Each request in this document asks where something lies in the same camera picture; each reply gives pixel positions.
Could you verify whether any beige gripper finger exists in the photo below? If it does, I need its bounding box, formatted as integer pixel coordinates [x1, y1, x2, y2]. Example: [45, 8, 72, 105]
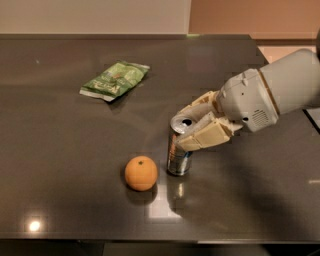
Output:
[177, 91, 222, 117]
[178, 112, 243, 151]

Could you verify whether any silver blue redbull can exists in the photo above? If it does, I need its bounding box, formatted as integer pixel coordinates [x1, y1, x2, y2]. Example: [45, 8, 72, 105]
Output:
[167, 115, 193, 176]

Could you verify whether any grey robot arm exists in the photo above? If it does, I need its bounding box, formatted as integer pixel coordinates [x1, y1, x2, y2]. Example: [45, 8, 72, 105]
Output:
[173, 49, 320, 151]

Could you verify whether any orange fruit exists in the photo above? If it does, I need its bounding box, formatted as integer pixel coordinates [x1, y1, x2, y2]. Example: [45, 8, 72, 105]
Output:
[125, 156, 158, 191]

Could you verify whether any green snack bag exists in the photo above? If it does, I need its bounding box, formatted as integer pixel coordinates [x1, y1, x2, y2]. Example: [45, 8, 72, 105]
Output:
[79, 61, 150, 102]

